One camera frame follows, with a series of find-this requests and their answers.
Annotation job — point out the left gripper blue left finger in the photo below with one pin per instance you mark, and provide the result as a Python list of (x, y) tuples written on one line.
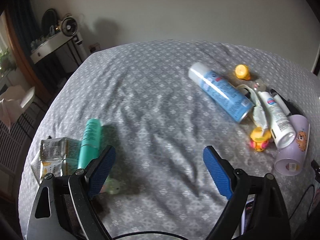
[(63, 207)]

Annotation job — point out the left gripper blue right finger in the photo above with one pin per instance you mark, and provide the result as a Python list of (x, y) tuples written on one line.
[(269, 218)]

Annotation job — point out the yellow duck with pink headphones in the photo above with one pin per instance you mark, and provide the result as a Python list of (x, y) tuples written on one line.
[(259, 140)]

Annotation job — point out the white cylindrical bottle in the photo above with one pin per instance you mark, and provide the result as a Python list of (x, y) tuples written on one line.
[(282, 131)]

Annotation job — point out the black hairbrush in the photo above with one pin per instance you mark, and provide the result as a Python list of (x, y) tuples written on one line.
[(288, 107)]

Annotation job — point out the cream panda phone case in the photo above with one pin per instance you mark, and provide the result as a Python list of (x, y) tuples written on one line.
[(249, 93)]

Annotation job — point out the blue spray can white cap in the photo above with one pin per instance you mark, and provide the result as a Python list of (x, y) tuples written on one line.
[(236, 104)]

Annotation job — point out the silver foil snack packet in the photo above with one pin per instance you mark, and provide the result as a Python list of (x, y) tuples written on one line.
[(58, 156)]

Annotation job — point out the lilac cartoon plastic cup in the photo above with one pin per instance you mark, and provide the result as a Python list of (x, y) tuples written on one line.
[(290, 160)]

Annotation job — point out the teal green bottle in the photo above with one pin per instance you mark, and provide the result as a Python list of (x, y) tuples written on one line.
[(90, 145)]

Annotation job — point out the white green wipes packet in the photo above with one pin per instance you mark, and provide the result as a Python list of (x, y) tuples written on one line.
[(259, 116)]

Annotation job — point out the white chair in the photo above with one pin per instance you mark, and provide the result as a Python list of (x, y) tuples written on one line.
[(14, 102)]

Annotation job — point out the clear translucent duck toy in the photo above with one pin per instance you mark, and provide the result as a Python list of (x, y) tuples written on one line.
[(259, 86)]

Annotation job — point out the grey patterned tablecloth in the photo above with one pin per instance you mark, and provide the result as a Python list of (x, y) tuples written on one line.
[(159, 122)]

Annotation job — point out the small yellow duck toy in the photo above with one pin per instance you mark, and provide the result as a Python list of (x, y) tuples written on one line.
[(242, 72)]

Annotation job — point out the potted green plant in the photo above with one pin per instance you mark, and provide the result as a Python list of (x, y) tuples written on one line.
[(6, 62)]

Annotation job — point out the white shelf table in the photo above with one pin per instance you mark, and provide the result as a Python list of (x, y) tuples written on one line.
[(69, 50)]

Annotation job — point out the white desk fan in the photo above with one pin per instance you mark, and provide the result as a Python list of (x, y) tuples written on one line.
[(69, 26)]

